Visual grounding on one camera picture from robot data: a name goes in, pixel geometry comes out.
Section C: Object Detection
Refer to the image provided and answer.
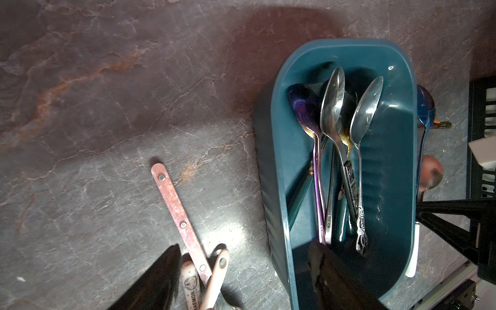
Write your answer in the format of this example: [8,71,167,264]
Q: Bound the gold spoon white handle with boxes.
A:
[405,155,444,278]

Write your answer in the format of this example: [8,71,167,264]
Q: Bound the pink riveted spoon handle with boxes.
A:
[151,163,212,287]

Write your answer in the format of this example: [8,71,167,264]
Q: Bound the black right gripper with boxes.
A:
[416,198,495,284]

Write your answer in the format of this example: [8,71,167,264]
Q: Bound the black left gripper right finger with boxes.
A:
[308,241,386,309]

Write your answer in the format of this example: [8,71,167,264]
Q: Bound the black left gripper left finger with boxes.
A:
[110,244,182,309]

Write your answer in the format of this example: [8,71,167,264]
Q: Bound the silver steel spoon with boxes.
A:
[350,76,384,257]

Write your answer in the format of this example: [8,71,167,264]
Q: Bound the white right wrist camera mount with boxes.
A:
[468,136,496,169]

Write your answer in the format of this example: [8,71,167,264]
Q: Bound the gold spoon green handle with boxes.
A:
[286,152,314,230]
[336,128,353,243]

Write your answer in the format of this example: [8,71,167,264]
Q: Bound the black mesh file rack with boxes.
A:
[466,76,495,200]

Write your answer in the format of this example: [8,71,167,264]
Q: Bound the orange plastic spoon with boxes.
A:
[431,121,452,129]

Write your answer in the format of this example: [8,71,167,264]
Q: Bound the purple metal spoon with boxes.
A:
[287,83,326,244]

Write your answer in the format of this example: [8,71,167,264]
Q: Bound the teal plastic storage box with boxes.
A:
[252,37,419,310]

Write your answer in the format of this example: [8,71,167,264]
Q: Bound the silver spoon patterned handle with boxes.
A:
[320,67,358,232]

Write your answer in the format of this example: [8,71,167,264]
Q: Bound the blue metal spoon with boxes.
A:
[417,85,435,189]

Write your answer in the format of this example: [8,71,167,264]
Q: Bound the white printed spoon handle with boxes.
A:
[181,260,202,310]

